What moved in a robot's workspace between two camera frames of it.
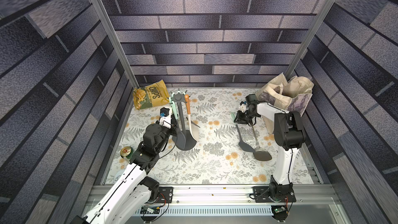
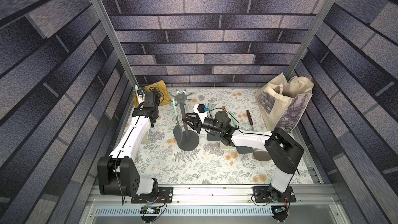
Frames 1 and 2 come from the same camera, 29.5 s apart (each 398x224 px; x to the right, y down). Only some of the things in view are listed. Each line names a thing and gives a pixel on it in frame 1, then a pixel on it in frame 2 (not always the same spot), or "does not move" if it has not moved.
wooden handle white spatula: (194, 128) to (224, 146)
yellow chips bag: (151, 96) does not move
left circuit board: (149, 209) does not move
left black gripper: (173, 127) to (138, 109)
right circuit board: (279, 212) does not move
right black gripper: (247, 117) to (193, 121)
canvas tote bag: (293, 96) does not move
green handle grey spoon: (260, 154) does not move
